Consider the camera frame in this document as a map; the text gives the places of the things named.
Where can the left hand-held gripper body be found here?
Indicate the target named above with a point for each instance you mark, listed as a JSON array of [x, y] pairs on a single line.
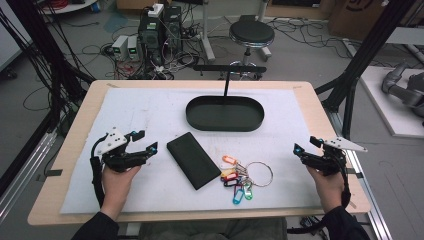
[[115, 156]]

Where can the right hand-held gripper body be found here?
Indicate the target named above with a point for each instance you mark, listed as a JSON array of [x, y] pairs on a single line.
[[328, 158]]

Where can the person's left hand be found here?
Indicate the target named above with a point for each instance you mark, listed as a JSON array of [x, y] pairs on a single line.
[[116, 186]]

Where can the person's right hand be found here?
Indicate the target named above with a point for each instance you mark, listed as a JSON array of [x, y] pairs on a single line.
[[328, 190]]

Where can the white table mat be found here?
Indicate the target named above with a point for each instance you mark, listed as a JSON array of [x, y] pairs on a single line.
[[150, 110]]

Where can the wooden table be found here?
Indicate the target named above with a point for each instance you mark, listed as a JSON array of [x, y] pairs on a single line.
[[71, 150]]

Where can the black tape strip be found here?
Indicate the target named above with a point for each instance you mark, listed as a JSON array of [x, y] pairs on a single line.
[[53, 173]]

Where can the white platform board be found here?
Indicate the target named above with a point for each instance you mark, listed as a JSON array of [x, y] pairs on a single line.
[[383, 106]]

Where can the black oval tray with rack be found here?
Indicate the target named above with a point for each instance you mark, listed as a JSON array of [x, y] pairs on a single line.
[[225, 115]]

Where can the white power supply box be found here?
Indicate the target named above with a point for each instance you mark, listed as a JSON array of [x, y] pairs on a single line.
[[120, 46], [133, 48]]

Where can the black computer tower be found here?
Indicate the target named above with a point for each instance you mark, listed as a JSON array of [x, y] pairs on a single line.
[[172, 26], [150, 40]]

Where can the white table leg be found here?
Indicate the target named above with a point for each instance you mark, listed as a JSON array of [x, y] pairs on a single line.
[[206, 33]]

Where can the black round stool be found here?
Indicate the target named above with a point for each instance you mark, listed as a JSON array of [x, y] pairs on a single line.
[[251, 33]]

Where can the white power adapter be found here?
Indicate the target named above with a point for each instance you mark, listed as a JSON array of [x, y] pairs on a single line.
[[156, 10]]

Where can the cardboard box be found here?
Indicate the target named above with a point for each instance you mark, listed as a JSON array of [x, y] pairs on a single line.
[[353, 16]]

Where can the round white table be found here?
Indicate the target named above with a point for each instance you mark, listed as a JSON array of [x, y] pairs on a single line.
[[71, 6]]

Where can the aluminium rail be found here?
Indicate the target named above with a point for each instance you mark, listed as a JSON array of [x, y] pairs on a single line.
[[370, 193], [23, 180]]

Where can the black metal frame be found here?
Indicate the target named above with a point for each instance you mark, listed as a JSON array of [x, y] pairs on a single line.
[[363, 56]]

